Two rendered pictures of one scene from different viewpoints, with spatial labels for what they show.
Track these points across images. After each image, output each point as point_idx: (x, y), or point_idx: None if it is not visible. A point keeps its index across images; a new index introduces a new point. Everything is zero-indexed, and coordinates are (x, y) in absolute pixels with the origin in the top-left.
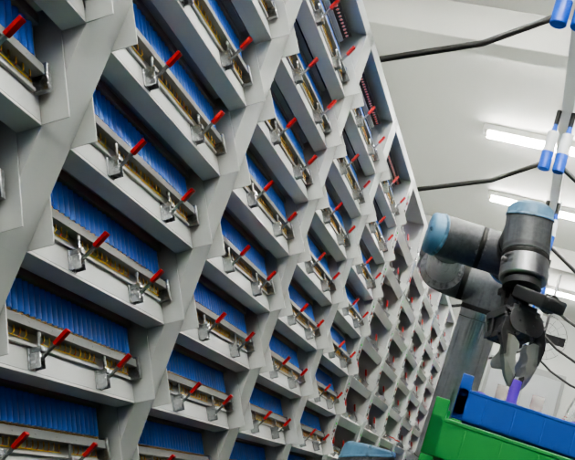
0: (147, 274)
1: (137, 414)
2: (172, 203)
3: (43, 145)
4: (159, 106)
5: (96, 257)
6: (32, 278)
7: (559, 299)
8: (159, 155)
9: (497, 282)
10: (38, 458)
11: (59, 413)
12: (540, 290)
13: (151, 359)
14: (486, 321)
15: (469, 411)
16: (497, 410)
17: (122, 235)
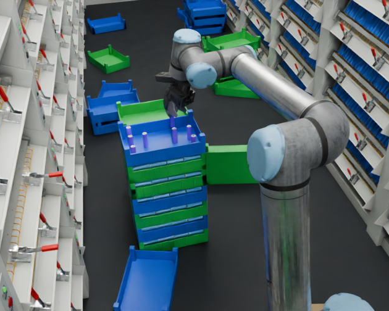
0: (381, 100)
1: (383, 186)
2: (378, 58)
3: (322, 30)
4: (359, 4)
5: (354, 80)
6: None
7: (158, 74)
8: None
9: (207, 87)
10: (348, 164)
11: (363, 156)
12: (171, 76)
13: (385, 155)
14: (194, 95)
15: (186, 123)
16: (175, 121)
17: (379, 75)
